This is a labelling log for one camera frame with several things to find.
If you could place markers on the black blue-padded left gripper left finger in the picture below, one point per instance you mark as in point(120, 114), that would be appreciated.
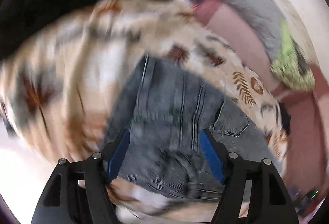
point(76, 192)

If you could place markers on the grey denim pants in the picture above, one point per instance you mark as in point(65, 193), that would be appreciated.
point(165, 108)

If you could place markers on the green patterned folded blanket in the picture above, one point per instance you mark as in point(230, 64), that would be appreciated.
point(290, 66)

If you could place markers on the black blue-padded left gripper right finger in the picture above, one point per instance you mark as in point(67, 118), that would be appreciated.
point(269, 199)

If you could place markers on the cream leaf-print fleece blanket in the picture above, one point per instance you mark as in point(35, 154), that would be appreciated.
point(62, 83)

